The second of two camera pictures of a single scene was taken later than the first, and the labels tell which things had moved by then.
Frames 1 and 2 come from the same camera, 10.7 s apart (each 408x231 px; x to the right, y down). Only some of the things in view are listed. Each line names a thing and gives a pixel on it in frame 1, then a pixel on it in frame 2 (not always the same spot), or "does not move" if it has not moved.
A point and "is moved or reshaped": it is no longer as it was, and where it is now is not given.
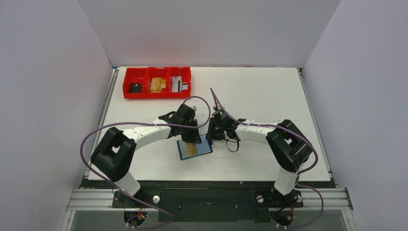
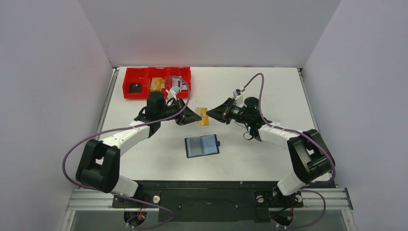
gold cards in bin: [157, 84] does not move
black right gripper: [218, 134] → [227, 110]
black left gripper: [194, 137] → [187, 116]
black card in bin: [135, 88] does not move
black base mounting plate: [208, 200] does not move
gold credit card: [190, 148] → [202, 112]
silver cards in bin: [176, 84] does not move
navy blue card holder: [188, 150] is moved or reshaped
